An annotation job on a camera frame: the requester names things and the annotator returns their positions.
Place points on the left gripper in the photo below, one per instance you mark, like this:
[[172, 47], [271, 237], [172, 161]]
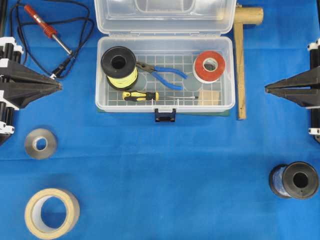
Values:
[[17, 95]]

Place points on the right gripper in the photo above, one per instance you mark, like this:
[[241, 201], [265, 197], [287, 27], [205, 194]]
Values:
[[291, 89]]

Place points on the clear plastic toolbox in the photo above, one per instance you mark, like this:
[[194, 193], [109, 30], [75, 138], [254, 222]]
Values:
[[166, 36]]

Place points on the red soldering iron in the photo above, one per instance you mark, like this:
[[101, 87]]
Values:
[[48, 30]]

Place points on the grey tape roll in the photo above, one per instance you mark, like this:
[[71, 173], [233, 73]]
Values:
[[40, 144]]

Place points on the wooden mallet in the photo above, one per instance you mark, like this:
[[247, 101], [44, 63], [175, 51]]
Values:
[[243, 16]]

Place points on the red tape roll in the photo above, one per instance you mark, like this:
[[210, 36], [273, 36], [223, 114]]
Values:
[[208, 66]]

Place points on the small wooden block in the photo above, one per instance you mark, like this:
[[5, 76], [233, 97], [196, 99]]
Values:
[[209, 98]]

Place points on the yellow black screwdriver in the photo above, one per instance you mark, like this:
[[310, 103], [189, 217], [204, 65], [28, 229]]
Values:
[[138, 96]]

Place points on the blue table cloth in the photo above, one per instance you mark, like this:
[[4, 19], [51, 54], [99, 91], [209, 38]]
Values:
[[199, 178]]

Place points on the beige masking tape roll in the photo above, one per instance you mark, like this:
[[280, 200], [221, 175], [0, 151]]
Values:
[[51, 213]]

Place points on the blue wire spool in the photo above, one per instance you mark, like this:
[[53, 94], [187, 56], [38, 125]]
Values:
[[297, 180]]

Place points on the yellow wire spool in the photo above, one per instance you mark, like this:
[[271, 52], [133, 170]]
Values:
[[119, 66]]

